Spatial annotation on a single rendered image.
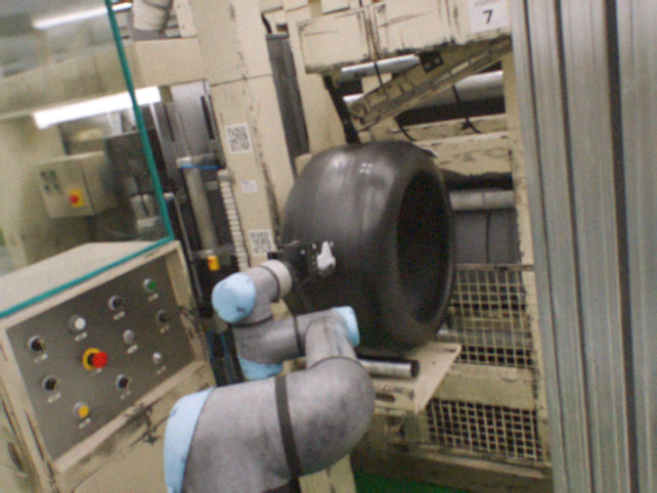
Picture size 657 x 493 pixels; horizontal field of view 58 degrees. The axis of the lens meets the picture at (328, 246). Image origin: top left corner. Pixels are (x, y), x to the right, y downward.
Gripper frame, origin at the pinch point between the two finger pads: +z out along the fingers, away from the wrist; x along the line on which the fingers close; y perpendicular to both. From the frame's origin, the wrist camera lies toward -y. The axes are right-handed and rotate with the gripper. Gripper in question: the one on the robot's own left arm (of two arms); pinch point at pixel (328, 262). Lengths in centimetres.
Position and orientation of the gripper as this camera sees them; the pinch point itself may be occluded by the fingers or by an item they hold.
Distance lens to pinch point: 132.4
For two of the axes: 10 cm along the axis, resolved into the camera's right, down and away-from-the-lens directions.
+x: -8.6, 0.1, 5.1
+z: 4.9, -2.3, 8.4
